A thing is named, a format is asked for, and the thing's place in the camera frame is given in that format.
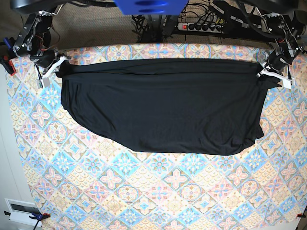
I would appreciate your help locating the white power strip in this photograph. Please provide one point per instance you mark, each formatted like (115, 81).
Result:
(206, 27)

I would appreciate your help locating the lower left table clamp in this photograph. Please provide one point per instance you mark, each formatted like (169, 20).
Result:
(36, 216)

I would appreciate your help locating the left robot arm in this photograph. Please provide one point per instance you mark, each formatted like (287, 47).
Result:
(287, 44)

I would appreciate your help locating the white wall outlet box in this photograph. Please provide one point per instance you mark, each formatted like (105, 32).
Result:
(20, 211)

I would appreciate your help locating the upper left table clamp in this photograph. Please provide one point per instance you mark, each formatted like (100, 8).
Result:
(7, 55)

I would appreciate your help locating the black long-sleeve t-shirt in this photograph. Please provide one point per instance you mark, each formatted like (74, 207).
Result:
(169, 105)

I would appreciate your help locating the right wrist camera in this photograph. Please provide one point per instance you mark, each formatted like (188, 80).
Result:
(43, 83)

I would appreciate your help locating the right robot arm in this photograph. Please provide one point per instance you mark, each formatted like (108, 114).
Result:
(34, 42)

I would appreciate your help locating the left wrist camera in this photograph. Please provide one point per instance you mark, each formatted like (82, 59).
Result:
(287, 83)

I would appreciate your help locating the patterned tile tablecloth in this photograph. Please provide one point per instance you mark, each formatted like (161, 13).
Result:
(86, 182)

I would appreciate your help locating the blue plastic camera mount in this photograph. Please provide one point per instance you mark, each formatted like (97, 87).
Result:
(151, 7)

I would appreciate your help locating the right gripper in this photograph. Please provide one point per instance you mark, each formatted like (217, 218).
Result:
(44, 60)

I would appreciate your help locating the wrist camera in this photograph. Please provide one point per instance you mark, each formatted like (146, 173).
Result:
(43, 83)
(287, 83)

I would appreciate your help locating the lower right table clamp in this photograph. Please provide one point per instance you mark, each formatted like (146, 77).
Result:
(301, 215)

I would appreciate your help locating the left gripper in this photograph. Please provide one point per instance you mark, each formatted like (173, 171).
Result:
(273, 66)

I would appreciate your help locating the table clamp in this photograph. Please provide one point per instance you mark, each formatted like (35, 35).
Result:
(36, 216)
(7, 55)
(301, 215)

